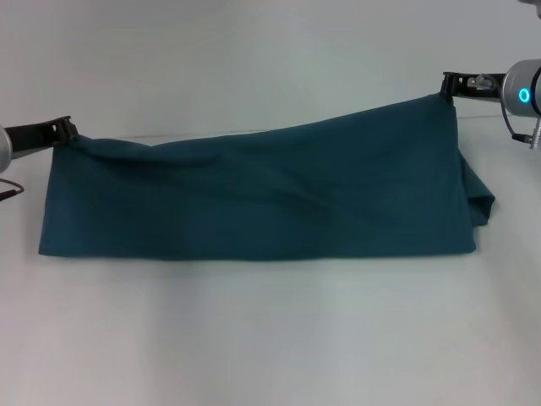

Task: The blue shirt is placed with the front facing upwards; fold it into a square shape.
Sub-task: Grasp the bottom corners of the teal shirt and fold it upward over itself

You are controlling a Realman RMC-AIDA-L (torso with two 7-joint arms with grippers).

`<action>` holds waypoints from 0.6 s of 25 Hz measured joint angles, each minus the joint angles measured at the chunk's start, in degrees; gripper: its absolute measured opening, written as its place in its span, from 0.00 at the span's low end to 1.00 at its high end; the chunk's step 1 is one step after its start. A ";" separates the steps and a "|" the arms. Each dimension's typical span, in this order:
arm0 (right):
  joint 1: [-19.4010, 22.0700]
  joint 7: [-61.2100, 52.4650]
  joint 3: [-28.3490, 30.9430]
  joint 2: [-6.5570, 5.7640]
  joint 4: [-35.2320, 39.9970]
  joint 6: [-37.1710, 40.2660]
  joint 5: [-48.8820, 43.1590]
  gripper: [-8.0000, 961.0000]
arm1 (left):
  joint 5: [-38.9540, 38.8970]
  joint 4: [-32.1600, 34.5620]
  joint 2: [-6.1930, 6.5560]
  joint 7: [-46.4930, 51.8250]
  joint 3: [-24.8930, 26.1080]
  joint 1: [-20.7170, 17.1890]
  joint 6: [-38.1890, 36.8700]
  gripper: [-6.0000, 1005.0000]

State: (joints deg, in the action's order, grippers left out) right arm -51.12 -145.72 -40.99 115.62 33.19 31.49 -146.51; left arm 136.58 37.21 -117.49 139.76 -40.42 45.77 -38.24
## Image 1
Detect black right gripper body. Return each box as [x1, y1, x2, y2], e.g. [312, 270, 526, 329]
[452, 71, 507, 103]

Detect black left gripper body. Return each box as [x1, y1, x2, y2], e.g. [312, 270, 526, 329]
[3, 118, 60, 150]

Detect teal t-shirt with pink print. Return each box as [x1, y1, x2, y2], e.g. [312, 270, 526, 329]
[37, 94, 496, 262]

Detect left arm cable with metal plug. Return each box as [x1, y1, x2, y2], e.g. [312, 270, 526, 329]
[0, 177, 25, 200]

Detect arm cable with metal plug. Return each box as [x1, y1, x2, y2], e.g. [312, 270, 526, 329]
[500, 105, 541, 150]
[0, 177, 25, 200]

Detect right arm cable with metal plug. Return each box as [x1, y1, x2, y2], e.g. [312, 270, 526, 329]
[500, 105, 541, 150]

